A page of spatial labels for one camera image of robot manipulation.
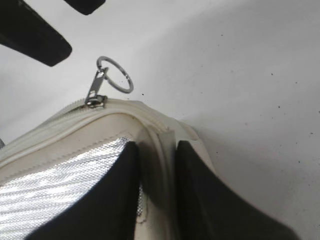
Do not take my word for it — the zipper pull with ring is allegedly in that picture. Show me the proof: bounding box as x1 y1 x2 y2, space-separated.
84 56 134 108

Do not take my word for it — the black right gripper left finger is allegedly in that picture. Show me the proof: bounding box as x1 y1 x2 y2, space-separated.
33 141 140 240

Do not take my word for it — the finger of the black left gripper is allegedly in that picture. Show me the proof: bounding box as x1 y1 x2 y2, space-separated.
0 0 72 67
64 0 105 15

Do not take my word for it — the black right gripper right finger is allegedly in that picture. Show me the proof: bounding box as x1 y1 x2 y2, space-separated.
174 140 299 240

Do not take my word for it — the cream zippered bag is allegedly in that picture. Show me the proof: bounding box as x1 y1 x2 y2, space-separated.
0 99 203 240

